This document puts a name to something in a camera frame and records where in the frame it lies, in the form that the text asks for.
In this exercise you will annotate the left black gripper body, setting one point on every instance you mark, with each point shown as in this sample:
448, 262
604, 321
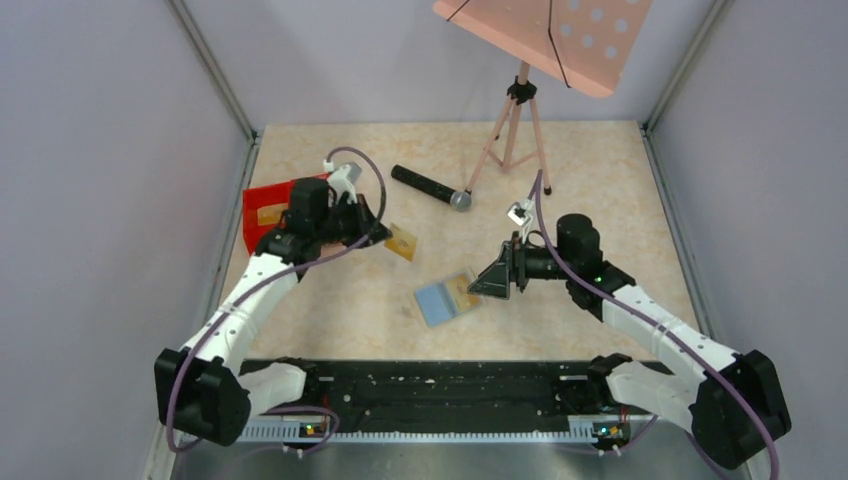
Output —
357, 218

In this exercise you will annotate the gold credit card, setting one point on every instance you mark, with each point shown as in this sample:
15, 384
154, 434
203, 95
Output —
402, 242

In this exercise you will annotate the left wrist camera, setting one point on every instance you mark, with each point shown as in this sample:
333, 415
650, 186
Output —
342, 179

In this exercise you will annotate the red plastic bin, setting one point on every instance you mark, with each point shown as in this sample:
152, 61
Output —
256, 197

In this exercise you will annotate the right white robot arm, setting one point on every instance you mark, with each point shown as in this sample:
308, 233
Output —
730, 404

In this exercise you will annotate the gold card in bin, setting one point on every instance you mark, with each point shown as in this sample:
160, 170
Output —
270, 215

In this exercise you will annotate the pink music stand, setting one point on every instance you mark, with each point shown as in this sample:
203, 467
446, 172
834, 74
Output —
585, 44

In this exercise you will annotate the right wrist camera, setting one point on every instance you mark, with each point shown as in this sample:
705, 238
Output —
521, 213

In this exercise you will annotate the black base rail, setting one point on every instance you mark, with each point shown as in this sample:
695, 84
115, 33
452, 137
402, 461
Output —
455, 397

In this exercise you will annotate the black handheld microphone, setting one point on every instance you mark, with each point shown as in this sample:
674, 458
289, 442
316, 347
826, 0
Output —
459, 200

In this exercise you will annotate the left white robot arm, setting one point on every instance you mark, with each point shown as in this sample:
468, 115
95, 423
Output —
200, 387

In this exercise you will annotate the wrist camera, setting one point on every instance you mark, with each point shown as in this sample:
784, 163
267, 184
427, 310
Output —
342, 179
521, 213

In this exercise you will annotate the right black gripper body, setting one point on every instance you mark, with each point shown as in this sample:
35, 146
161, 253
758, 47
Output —
516, 265

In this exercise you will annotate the gold card in holder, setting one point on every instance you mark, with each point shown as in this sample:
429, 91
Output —
460, 298

